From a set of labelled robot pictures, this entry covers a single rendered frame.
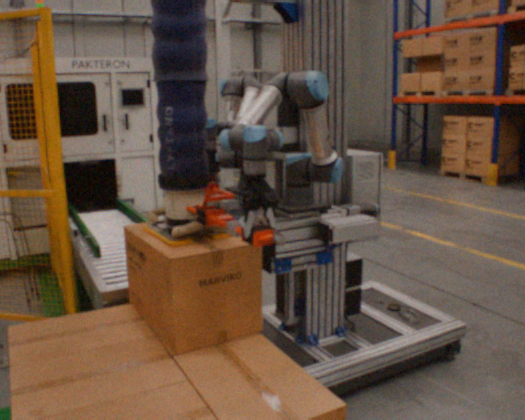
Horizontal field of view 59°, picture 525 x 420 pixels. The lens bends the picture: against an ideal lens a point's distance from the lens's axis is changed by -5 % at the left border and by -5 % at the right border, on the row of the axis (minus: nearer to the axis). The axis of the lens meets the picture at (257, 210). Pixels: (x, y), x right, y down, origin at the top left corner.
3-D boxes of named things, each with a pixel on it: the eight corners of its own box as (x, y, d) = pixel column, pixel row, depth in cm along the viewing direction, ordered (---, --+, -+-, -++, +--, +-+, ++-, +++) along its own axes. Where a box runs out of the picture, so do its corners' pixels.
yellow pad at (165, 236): (142, 229, 221) (141, 219, 220) (163, 226, 226) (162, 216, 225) (170, 248, 193) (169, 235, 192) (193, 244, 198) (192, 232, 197)
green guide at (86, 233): (59, 213, 441) (58, 203, 439) (71, 211, 446) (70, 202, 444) (85, 260, 303) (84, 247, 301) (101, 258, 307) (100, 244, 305)
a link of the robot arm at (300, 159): (291, 179, 233) (291, 151, 230) (318, 181, 226) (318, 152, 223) (281, 183, 222) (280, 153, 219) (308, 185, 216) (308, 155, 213)
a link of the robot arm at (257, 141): (271, 125, 158) (259, 126, 150) (272, 158, 160) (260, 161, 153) (250, 125, 161) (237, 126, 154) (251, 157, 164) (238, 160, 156)
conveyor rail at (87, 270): (58, 229, 443) (56, 209, 439) (63, 228, 445) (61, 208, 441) (103, 327, 243) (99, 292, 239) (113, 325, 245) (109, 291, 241)
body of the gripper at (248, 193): (258, 205, 168) (257, 170, 165) (271, 209, 160) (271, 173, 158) (238, 208, 164) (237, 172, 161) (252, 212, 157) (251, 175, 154)
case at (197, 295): (129, 303, 237) (122, 225, 228) (201, 287, 258) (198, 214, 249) (177, 355, 187) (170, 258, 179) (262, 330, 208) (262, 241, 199)
